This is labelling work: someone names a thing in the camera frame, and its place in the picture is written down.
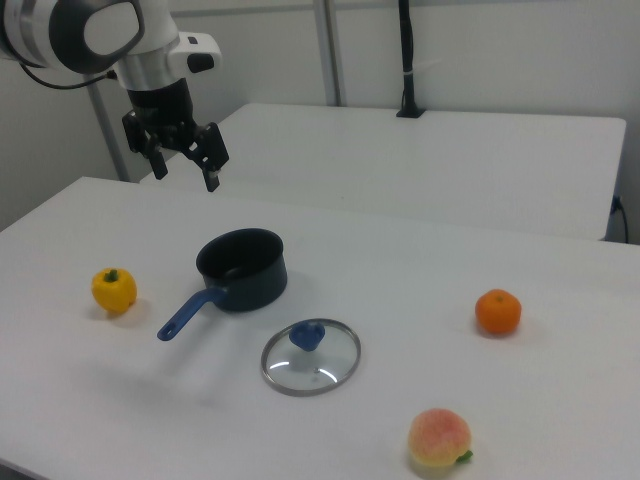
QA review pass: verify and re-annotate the aluminium frame post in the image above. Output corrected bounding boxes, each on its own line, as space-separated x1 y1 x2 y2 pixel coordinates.
314 0 347 107

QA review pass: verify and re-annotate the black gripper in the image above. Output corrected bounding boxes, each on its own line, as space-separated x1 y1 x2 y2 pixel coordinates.
122 78 231 194

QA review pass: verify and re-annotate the pink yellow peach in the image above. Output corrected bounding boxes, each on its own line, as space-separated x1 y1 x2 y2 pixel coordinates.
407 407 474 470

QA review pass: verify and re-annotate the white adjoining table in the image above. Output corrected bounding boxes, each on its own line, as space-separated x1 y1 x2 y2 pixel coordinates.
139 102 629 242

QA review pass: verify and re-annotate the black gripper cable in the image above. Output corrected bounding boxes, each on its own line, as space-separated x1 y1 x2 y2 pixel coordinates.
19 62 119 92

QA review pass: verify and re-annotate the dark saucepan with blue handle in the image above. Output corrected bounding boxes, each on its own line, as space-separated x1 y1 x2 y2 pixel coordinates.
156 228 289 343

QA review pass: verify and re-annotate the glass lid with blue knob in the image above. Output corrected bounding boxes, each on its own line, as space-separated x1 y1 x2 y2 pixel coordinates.
259 317 363 398

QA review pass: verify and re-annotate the yellow bell pepper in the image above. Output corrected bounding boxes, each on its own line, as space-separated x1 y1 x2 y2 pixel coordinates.
90 267 138 315

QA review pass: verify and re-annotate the black camera pole with clamp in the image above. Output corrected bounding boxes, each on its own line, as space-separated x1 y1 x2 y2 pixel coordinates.
395 0 426 119

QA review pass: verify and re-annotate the orange mandarin fruit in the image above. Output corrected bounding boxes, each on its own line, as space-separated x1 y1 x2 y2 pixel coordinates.
474 288 523 336

